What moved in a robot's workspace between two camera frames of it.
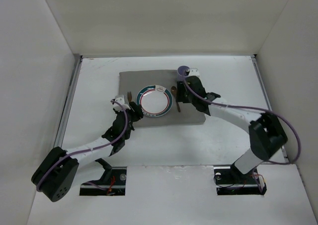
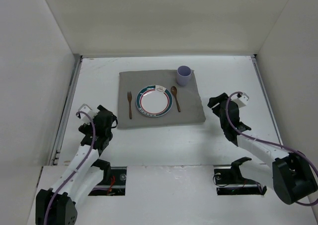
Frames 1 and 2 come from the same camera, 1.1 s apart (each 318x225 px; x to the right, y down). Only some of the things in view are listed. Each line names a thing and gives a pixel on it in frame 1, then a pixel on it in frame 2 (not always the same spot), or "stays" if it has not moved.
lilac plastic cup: (183, 71) stays
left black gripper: (134, 110) -> (107, 114)
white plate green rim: (155, 101) stays
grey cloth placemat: (133, 81) stays
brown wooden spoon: (174, 91) stays
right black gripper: (184, 90) -> (221, 104)
